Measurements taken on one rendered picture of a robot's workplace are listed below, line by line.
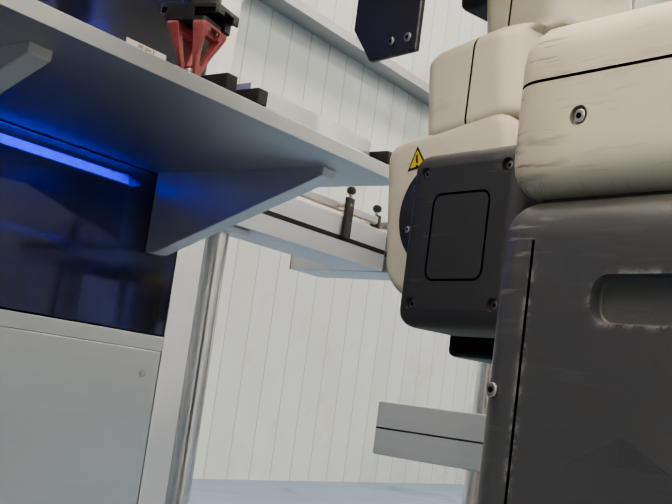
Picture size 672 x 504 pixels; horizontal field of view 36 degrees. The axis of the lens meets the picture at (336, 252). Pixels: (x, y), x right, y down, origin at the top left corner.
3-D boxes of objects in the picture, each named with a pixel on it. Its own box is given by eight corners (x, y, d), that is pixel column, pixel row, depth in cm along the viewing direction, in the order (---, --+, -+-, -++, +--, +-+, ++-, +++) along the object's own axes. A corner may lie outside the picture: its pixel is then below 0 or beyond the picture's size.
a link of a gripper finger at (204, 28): (179, 83, 154) (189, 24, 155) (220, 84, 151) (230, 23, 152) (154, 68, 148) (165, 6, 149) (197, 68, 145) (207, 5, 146)
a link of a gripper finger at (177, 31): (182, 83, 154) (192, 24, 155) (223, 84, 151) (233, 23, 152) (157, 68, 148) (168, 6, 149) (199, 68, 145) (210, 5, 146)
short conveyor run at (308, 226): (173, 202, 180) (187, 116, 182) (115, 203, 189) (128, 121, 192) (388, 271, 233) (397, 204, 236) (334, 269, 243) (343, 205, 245)
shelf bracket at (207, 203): (144, 252, 163) (157, 172, 165) (158, 255, 165) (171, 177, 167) (311, 256, 142) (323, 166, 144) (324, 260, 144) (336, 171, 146)
